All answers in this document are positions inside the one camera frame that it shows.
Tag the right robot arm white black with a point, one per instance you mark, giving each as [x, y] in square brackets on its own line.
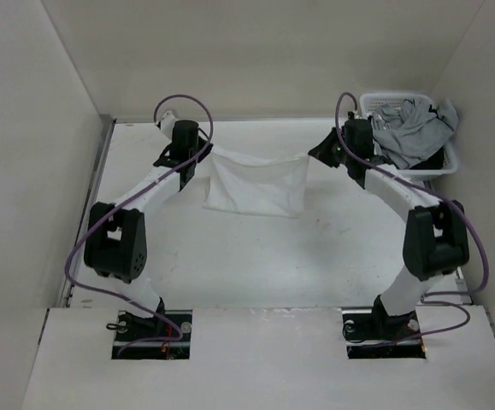
[435, 238]

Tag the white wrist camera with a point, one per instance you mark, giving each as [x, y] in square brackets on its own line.
[166, 123]
[354, 115]

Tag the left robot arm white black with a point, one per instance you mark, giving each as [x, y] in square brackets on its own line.
[117, 249]

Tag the white tank top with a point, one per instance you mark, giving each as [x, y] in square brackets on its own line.
[249, 185]

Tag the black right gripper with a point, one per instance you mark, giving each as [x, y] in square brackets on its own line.
[321, 151]

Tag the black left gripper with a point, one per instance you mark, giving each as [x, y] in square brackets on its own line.
[204, 153]

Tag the white plastic laundry basket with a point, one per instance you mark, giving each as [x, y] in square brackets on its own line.
[370, 101]

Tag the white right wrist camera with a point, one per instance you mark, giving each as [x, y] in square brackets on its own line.
[354, 115]

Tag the black garment in basket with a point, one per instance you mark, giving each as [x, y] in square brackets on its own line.
[434, 162]

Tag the grey tank top in basket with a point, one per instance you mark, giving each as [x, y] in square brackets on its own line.
[416, 131]

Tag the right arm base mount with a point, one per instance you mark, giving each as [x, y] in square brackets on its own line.
[371, 338]

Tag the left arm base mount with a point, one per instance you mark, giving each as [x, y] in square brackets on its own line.
[138, 338]

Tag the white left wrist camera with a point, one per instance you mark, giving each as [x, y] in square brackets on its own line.
[166, 123]

